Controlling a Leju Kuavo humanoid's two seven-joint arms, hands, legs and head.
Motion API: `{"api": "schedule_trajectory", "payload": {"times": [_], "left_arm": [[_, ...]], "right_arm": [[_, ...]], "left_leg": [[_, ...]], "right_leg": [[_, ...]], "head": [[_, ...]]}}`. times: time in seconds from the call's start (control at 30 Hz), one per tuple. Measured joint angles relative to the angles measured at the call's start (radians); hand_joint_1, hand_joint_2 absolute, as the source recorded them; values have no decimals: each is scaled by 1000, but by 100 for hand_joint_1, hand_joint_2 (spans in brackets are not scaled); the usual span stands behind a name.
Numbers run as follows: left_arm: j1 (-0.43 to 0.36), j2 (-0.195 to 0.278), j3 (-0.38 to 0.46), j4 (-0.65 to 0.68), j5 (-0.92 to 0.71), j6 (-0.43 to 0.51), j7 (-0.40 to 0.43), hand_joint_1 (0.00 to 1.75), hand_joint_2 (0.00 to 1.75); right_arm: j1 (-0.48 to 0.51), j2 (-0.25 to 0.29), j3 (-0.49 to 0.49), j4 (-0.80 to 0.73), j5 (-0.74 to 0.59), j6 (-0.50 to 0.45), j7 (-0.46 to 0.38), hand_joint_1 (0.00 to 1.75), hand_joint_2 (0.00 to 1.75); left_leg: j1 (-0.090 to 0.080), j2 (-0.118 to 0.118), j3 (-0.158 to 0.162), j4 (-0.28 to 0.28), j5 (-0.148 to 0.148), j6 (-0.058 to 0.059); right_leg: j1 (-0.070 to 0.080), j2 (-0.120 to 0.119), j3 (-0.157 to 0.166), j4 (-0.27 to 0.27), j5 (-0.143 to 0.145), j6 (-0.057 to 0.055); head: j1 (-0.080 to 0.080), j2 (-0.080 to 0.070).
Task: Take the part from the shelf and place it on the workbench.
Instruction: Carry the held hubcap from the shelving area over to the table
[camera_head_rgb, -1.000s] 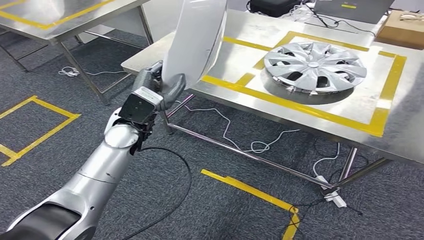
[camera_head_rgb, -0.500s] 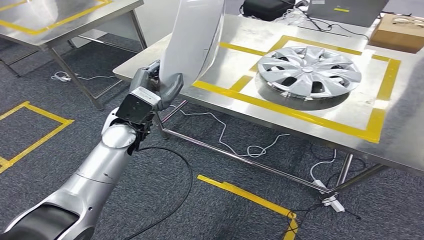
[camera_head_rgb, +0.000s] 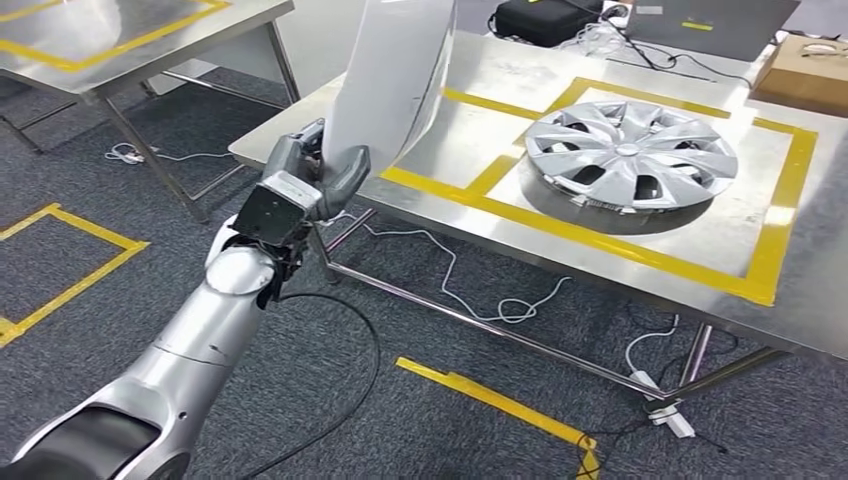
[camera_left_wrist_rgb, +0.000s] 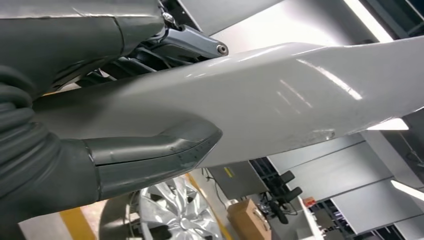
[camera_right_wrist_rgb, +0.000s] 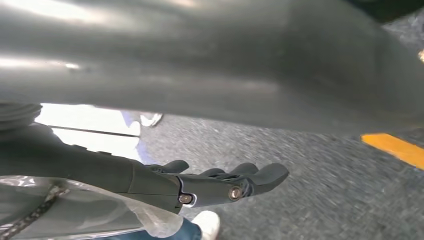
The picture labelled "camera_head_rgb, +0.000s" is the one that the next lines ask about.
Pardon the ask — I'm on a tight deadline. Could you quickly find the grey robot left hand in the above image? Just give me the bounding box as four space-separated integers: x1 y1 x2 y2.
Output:
261 119 372 224

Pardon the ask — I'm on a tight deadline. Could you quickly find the white curved panel part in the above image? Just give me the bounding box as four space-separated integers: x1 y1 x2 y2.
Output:
321 0 458 175

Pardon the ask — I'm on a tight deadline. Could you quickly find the steel workbench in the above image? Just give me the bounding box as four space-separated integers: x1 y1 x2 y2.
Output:
228 29 848 405

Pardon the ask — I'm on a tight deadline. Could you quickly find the steel table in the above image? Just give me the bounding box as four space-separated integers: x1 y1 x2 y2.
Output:
0 0 301 223

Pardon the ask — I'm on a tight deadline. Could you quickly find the yellow tape divider strip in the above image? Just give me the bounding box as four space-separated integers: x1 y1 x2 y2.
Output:
463 78 591 197

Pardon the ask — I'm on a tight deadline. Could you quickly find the yellow tape square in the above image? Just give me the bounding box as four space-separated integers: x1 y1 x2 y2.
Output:
0 203 150 349

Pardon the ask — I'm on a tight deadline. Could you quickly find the black bag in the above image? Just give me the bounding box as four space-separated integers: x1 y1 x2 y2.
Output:
493 0 605 49

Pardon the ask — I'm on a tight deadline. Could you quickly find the long yellow tape strip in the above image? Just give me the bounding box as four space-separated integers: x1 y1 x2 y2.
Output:
396 356 601 480

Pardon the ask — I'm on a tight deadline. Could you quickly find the silver wheel hubcap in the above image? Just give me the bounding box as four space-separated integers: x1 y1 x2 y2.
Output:
523 100 740 218

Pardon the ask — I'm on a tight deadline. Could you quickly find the grey laptop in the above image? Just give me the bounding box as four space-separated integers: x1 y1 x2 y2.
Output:
624 0 803 64

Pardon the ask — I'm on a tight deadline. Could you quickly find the white power strip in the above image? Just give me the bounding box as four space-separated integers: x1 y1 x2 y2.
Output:
629 369 697 440

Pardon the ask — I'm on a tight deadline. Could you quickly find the cardboard box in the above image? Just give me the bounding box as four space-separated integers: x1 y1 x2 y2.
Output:
748 34 848 121

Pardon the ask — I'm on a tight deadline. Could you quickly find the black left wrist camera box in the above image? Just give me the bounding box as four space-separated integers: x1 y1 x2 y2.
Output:
231 170 324 248

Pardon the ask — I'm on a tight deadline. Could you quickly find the long white cable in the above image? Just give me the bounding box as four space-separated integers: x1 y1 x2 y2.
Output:
327 211 680 382

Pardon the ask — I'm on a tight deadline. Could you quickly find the white cable bundle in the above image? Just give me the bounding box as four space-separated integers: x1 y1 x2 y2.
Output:
559 18 634 60
104 140 234 167

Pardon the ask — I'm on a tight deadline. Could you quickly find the yellow tape frame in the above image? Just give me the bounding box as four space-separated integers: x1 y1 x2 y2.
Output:
0 0 232 74
380 76 819 307

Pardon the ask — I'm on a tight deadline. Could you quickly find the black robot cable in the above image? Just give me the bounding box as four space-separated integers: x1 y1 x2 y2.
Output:
238 291 383 480

